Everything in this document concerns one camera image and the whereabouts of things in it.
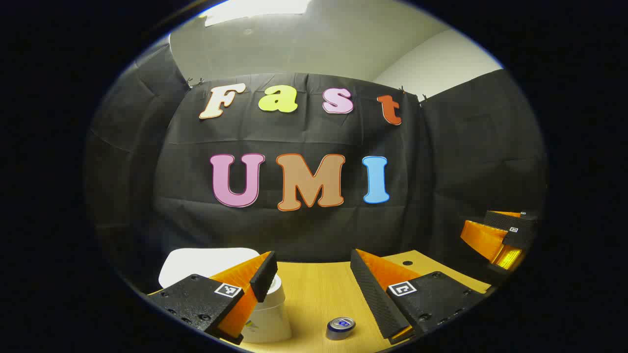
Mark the white desktop garbage bin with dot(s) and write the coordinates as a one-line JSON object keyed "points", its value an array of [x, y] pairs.
{"points": [[206, 262]]}

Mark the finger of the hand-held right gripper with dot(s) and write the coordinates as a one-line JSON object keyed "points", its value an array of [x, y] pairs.
{"points": [[483, 240], [505, 220]]}

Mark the ceiling light panel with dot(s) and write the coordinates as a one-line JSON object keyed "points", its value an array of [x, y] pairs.
{"points": [[255, 10]]}

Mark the black backdrop cloth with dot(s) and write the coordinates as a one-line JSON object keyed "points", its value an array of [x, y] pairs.
{"points": [[314, 132]]}

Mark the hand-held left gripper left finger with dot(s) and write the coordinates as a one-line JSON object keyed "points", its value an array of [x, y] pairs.
{"points": [[264, 277]]}

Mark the blue pop can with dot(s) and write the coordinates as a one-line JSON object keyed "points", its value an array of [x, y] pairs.
{"points": [[340, 328]]}

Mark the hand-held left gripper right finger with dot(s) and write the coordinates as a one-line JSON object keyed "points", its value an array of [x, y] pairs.
{"points": [[375, 299]]}

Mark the wooden desktop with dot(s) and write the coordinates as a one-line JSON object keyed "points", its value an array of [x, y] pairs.
{"points": [[314, 294]]}

